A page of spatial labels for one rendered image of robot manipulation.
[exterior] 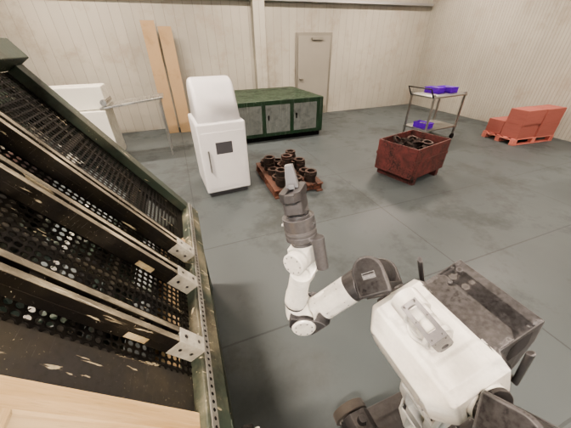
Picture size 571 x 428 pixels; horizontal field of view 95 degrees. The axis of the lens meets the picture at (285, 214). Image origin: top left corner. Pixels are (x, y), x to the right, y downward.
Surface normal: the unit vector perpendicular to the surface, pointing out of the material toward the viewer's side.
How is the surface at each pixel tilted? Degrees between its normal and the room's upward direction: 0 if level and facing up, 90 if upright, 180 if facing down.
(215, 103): 72
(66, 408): 58
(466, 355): 23
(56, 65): 90
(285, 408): 0
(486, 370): 46
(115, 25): 90
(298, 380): 0
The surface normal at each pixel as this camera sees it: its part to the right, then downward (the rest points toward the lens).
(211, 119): 0.39, 0.20
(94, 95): 0.36, 0.50
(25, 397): 0.78, -0.62
